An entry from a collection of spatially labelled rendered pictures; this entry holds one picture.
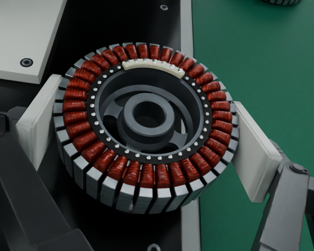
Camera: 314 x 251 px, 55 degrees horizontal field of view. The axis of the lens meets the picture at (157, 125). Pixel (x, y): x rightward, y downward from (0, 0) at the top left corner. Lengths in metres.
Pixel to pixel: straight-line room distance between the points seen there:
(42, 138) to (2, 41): 0.15
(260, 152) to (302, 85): 0.23
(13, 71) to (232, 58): 0.23
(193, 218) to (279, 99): 0.17
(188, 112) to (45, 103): 0.09
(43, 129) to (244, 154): 0.11
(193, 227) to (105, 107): 0.12
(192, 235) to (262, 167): 0.11
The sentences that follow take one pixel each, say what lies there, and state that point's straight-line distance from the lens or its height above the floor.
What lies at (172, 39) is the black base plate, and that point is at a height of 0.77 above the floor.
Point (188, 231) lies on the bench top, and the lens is 0.25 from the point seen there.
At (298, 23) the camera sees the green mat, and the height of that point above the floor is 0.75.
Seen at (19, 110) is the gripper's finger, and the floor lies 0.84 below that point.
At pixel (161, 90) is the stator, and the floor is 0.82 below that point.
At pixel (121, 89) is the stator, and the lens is 0.21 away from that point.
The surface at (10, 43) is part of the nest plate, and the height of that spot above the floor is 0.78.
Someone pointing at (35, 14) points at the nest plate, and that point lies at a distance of 0.32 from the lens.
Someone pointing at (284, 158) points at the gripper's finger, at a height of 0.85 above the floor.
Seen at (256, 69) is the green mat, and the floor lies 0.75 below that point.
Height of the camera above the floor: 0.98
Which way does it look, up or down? 56 degrees down
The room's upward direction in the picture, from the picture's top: 19 degrees clockwise
